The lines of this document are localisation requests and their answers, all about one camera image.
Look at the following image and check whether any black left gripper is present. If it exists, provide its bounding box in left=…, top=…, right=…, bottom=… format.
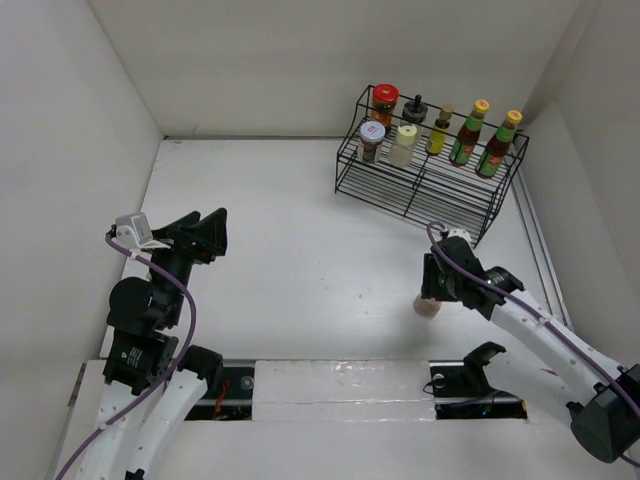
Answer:
left=142, top=205, right=226, bottom=324

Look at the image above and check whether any pink-lid spice jar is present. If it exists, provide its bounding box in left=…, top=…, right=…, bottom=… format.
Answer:
left=413, top=295, right=442, bottom=318

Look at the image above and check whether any yellow-lid spice jar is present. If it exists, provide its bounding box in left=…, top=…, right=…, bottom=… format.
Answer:
left=388, top=124, right=418, bottom=168

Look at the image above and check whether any small yellow-label brown bottle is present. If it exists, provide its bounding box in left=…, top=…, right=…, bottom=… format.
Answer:
left=425, top=104, right=454, bottom=156

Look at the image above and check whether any yellow-cap green-label sauce bottle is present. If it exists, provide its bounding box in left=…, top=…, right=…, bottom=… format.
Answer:
left=449, top=99, right=490, bottom=167

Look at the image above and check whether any white-lid dark sauce jar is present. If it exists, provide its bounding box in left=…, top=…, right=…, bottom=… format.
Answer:
left=359, top=120, right=386, bottom=164

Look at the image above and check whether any black-lid spice shaker jar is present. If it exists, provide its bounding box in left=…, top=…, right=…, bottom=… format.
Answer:
left=402, top=94, right=428, bottom=126

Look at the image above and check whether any red-lid chili sauce jar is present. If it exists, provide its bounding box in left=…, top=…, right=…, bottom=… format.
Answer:
left=371, top=83, right=399, bottom=129

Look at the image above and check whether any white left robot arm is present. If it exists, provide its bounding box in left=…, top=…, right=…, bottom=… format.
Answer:
left=56, top=208, right=229, bottom=479

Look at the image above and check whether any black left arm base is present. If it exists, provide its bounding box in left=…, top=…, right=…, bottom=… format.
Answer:
left=186, top=362, right=255, bottom=422

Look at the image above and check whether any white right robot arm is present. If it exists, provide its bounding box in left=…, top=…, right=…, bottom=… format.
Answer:
left=421, top=233, right=639, bottom=464

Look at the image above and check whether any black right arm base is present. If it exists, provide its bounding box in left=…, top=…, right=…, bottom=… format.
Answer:
left=422, top=342, right=528, bottom=421

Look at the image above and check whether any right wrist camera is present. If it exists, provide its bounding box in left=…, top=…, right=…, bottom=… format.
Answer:
left=447, top=228, right=473, bottom=246

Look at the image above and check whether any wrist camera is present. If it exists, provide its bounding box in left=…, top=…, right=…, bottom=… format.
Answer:
left=447, top=228, right=473, bottom=246
left=107, top=212, right=170, bottom=251

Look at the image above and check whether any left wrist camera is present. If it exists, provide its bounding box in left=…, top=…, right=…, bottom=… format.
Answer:
left=107, top=212, right=170, bottom=251

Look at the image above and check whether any black wire rack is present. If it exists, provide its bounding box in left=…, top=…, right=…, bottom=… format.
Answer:
left=334, top=85, right=530, bottom=244

